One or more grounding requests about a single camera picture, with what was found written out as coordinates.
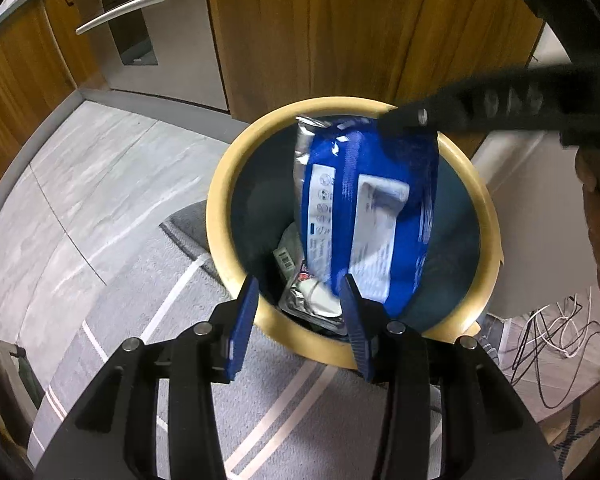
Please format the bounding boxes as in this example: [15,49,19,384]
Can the red floral snack packet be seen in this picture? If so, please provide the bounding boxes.
[294,259,326,290]

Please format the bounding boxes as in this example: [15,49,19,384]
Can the blue wet wipes pack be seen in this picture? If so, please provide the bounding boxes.
[294,116,440,318]

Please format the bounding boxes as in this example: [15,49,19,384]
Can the wooden kitchen cabinets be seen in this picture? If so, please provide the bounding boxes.
[0,0,542,180]

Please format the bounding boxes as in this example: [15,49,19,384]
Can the yellow rimmed teal trash bin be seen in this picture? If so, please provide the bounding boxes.
[206,96,503,369]

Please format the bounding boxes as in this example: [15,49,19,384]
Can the stainless steel oven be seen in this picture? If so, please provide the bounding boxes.
[74,0,228,112]

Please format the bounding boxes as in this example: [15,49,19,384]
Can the grey striped floor rug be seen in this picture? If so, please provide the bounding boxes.
[34,204,387,479]

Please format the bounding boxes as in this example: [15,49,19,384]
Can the metal rack frame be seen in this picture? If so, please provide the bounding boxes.
[0,339,44,453]

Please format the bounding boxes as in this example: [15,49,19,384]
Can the tangled cables on floor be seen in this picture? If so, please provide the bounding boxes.
[504,284,600,411]

